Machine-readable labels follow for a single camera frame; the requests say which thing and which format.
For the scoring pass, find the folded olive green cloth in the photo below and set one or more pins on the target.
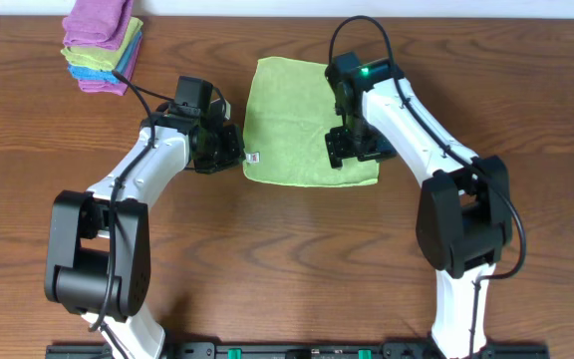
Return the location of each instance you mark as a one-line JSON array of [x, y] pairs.
[[100, 59]]

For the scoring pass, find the folded purple bottom cloth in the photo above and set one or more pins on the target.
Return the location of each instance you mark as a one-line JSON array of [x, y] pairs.
[[112, 86]]

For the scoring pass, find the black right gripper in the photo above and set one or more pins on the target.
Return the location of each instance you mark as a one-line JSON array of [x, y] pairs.
[[343, 145]]

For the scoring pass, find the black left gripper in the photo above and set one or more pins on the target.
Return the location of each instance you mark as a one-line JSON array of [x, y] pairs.
[[224, 150]]

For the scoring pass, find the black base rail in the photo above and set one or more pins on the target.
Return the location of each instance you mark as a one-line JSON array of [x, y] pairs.
[[389, 350]]

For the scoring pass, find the folded blue cloth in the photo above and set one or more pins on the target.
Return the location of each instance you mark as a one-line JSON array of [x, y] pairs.
[[85, 73]]

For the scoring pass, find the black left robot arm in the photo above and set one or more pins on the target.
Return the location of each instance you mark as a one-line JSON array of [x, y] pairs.
[[98, 259]]

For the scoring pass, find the light green microfiber cloth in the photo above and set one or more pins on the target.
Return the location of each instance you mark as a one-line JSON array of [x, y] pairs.
[[289, 111]]

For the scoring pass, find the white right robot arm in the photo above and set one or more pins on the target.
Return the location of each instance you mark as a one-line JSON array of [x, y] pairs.
[[462, 223]]

